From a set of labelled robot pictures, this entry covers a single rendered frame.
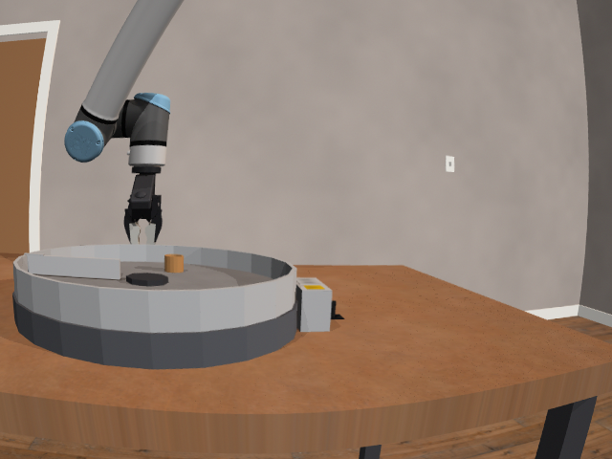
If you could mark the bronze bushing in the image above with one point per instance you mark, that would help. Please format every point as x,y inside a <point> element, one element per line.
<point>173,263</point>

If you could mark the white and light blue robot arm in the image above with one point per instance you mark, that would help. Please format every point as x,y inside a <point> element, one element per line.
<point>143,119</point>

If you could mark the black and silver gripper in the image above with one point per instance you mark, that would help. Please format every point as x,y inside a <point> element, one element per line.
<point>153,215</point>

